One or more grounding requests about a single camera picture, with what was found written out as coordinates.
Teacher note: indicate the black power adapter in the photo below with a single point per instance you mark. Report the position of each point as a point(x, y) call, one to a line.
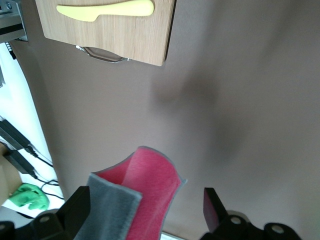
point(13, 137)
point(20, 163)

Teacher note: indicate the bamboo cutting board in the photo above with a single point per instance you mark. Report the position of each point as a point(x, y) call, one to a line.
point(112, 32)

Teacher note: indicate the metal table bracket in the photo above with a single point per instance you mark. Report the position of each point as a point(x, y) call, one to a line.
point(12, 20)

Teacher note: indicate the green cloth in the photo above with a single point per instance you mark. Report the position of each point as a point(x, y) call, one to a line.
point(30, 197)

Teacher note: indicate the pink and grey cloth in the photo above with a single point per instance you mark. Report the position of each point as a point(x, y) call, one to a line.
point(152, 190)

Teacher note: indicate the cardboard box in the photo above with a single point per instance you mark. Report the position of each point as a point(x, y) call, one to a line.
point(7, 175)

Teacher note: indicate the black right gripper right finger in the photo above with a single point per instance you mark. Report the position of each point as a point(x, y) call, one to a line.
point(215, 212)

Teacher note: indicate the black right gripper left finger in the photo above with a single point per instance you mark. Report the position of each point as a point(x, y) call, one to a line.
point(72, 212)

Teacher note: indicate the yellow plastic knife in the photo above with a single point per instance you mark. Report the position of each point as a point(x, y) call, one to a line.
point(112, 8)

